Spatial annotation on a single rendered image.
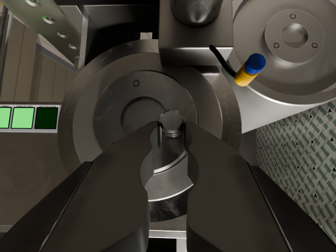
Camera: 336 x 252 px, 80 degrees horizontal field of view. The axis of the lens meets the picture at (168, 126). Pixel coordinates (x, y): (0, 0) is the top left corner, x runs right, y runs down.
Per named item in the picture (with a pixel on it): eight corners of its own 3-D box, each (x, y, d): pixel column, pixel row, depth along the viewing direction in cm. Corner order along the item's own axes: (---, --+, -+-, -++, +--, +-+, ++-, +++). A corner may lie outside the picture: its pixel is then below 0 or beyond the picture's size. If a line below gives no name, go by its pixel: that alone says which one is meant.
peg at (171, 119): (186, 130, 11) (161, 135, 11) (184, 135, 14) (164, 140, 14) (181, 105, 11) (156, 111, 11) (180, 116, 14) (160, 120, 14)
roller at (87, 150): (220, 51, 16) (225, 203, 14) (193, 116, 42) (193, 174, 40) (78, 52, 16) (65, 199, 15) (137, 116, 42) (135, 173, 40)
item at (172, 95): (111, 57, 15) (210, 84, 14) (119, 68, 17) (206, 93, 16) (75, 155, 14) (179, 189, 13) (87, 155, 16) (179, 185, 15)
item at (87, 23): (98, -101, 20) (83, 73, 17) (140, 36, 44) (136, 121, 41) (93, -101, 20) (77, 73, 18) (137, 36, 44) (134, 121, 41)
